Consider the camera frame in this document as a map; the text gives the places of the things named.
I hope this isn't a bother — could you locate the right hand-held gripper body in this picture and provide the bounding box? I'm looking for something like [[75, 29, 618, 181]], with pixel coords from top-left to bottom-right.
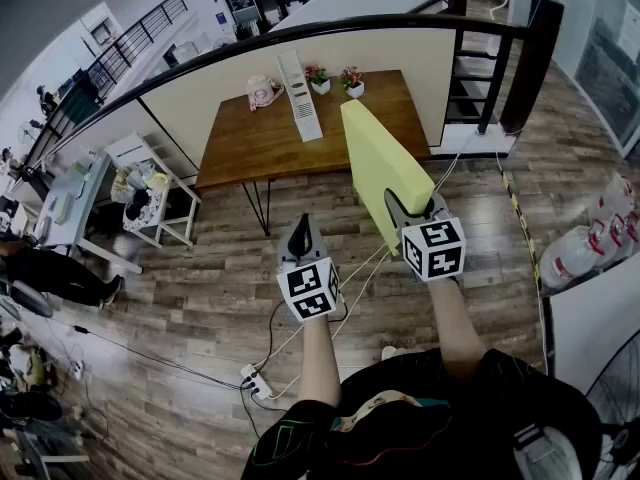
[[397, 202, 467, 283]]

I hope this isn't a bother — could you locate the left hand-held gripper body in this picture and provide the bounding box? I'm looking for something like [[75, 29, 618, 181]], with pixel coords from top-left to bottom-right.
[[275, 252, 344, 323]]

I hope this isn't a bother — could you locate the white dish rack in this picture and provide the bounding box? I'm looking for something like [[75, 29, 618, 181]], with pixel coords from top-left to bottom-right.
[[276, 49, 324, 143]]

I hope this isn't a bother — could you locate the person's right forearm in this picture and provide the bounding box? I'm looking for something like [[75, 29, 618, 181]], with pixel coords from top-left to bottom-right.
[[428, 277, 489, 380]]

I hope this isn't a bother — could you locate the person's left forearm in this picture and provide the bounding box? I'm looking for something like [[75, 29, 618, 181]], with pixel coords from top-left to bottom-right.
[[298, 315, 342, 409]]

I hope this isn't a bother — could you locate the black hairpin table leg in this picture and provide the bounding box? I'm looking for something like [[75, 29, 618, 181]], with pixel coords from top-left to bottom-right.
[[242, 177, 274, 237]]

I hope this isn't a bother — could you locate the yellow black hazard tape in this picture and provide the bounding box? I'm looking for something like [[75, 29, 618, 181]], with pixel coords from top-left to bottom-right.
[[501, 170, 544, 289]]

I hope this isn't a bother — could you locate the white power strip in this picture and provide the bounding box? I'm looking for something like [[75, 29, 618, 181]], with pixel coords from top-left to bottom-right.
[[239, 363, 275, 400]]

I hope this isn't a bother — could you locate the potted plant in white pot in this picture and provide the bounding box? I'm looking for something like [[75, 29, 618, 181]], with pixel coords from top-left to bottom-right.
[[338, 66, 366, 100], [304, 65, 332, 96]]

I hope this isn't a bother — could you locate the pink telephone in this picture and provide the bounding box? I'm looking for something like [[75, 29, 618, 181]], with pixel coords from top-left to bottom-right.
[[246, 74, 285, 113]]

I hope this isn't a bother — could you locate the pile of bags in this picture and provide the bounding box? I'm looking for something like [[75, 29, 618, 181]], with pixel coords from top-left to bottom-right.
[[110, 162, 171, 232]]

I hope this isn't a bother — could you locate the white board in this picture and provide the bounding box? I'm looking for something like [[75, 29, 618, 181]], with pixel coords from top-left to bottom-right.
[[547, 252, 640, 394]]

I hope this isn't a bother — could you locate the person's black shirt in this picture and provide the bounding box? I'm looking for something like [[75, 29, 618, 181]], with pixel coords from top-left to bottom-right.
[[239, 347, 604, 480]]

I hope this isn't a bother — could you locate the white side shelf cart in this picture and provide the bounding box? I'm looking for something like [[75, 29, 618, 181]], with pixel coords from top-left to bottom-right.
[[103, 131, 202, 248]]

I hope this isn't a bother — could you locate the black curved handrail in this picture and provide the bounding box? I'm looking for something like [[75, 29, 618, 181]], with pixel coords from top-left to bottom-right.
[[24, 13, 531, 169]]

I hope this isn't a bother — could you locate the pale blue desk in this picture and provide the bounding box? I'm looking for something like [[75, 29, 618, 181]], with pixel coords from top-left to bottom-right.
[[32, 152, 144, 275]]

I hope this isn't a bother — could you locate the black standing fan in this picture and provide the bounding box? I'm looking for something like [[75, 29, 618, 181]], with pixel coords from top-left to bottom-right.
[[584, 330, 640, 480]]

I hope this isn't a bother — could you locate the black metal balcony railing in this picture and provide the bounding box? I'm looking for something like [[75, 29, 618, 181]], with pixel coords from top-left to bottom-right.
[[87, 0, 189, 99]]

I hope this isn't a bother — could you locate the grey office chair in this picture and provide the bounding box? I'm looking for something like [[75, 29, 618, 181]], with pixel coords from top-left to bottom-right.
[[9, 280, 54, 319]]

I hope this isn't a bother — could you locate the white cable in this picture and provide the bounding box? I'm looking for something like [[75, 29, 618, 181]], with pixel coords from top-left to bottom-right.
[[254, 132, 506, 402]]

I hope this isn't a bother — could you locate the black cable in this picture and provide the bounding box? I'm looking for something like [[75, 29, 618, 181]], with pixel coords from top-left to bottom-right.
[[47, 315, 251, 392]]

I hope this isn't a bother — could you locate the dark wooden post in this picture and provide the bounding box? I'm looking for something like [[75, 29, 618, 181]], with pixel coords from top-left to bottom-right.
[[499, 0, 565, 137]]

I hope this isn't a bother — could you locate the grey harness strap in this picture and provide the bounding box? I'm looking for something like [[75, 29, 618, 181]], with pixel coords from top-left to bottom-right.
[[512, 422, 581, 480]]

